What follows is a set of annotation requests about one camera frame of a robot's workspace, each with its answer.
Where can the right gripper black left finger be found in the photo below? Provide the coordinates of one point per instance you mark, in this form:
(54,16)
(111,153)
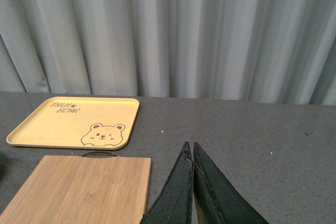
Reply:
(174,203)

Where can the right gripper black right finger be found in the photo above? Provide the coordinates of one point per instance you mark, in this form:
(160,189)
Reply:
(216,199)

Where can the wooden cutting board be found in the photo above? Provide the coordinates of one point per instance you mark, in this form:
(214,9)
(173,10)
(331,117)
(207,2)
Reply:
(75,189)

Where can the yellow bear tray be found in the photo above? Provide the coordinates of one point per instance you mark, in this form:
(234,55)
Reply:
(78,122)

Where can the grey curtain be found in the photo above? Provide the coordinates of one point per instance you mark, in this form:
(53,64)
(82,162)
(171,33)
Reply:
(273,51)

